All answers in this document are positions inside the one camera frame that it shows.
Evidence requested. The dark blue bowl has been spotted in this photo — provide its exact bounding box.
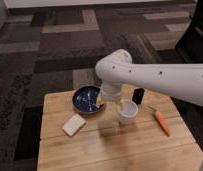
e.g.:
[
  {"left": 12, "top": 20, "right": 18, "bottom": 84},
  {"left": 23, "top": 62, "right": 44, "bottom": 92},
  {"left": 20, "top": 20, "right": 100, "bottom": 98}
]
[{"left": 72, "top": 86, "right": 106, "bottom": 115}]

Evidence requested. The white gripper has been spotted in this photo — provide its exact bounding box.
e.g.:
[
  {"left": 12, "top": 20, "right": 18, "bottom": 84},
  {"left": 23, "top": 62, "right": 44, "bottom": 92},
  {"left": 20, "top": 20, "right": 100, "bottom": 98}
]
[{"left": 96, "top": 82, "right": 123, "bottom": 108}]

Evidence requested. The black furniture at right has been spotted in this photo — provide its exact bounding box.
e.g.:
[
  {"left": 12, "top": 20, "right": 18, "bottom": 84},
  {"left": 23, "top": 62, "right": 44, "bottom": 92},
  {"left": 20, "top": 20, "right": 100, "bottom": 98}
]
[{"left": 175, "top": 0, "right": 203, "bottom": 63}]

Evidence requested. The white sponge block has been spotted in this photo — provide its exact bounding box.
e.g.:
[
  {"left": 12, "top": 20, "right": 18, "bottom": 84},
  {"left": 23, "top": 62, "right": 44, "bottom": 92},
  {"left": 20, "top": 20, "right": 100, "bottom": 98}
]
[{"left": 62, "top": 114, "right": 86, "bottom": 136}]

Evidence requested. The small black box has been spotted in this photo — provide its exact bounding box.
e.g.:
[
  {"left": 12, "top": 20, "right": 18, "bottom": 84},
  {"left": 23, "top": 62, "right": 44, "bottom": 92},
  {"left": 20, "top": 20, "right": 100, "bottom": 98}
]
[{"left": 132, "top": 88, "right": 145, "bottom": 105}]

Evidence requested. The orange carrot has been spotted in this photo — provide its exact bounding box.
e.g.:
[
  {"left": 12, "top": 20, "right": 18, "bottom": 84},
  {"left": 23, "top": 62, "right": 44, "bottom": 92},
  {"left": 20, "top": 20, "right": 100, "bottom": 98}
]
[{"left": 151, "top": 108, "right": 171, "bottom": 136}]

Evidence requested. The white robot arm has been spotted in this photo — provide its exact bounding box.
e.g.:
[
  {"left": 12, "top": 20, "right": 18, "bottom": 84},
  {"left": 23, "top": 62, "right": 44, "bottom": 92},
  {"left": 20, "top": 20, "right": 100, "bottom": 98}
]
[{"left": 95, "top": 49, "right": 203, "bottom": 107}]

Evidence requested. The wooden table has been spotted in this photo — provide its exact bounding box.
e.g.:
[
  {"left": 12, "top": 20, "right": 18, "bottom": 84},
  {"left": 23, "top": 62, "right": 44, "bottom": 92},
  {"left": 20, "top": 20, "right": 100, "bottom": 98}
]
[{"left": 37, "top": 91, "right": 203, "bottom": 171}]

